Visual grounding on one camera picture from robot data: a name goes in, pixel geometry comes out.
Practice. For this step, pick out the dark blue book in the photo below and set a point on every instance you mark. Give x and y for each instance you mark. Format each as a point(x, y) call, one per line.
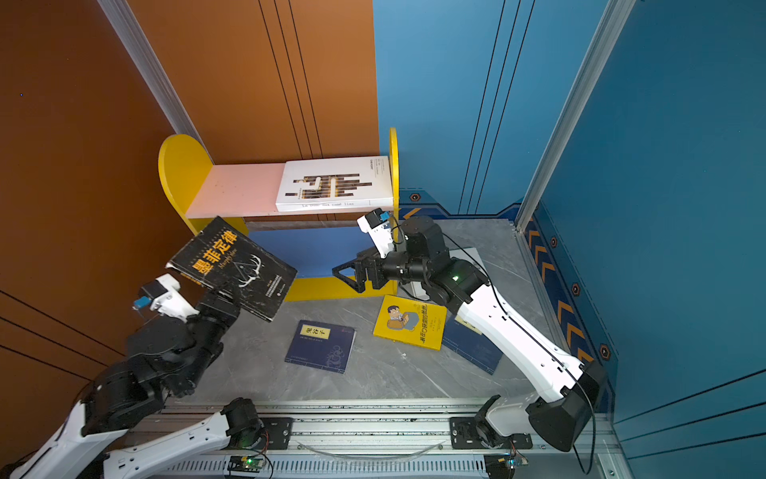
point(474, 347)
point(321, 345)

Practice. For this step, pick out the right circuit board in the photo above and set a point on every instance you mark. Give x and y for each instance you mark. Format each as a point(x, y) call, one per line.
point(503, 466)

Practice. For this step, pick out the dark blue book left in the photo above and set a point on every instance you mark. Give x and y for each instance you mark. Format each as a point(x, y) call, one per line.
point(321, 345)

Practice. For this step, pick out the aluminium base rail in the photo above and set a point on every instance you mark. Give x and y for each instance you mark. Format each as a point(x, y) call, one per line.
point(434, 437)

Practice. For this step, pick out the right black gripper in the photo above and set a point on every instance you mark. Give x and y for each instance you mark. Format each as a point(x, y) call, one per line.
point(363, 265)

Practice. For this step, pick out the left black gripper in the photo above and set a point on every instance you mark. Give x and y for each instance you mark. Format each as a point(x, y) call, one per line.
point(224, 311)

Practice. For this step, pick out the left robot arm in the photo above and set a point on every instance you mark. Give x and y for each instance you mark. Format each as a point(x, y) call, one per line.
point(166, 357)

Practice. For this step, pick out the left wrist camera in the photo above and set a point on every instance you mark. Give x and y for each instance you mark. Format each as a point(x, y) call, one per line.
point(163, 295)

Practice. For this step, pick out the yellow cartoon cover book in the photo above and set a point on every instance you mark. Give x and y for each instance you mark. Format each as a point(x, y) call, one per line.
point(411, 322)

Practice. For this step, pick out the yellow pink blue bookshelf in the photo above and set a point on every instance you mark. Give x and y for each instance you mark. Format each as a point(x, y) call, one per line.
point(244, 196)

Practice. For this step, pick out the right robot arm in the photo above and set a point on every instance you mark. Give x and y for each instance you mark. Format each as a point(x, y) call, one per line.
point(569, 389)

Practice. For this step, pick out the black book with orange title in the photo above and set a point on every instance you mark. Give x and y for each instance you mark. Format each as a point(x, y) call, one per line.
point(222, 259)

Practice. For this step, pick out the dark blue book right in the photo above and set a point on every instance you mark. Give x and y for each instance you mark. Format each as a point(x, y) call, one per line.
point(474, 347)

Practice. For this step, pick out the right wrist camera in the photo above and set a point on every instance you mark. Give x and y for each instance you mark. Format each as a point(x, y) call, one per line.
point(377, 225)

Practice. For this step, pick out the grey white photo book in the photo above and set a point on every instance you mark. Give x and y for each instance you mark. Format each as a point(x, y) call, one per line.
point(471, 255)

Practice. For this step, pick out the left green circuit board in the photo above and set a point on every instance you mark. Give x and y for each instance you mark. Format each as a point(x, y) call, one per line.
point(250, 464)

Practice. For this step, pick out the white book with brown bars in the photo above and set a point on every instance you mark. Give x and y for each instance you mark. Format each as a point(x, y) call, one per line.
point(335, 184)

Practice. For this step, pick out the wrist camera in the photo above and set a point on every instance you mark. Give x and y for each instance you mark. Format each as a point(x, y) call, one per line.
point(377, 225)
point(163, 295)

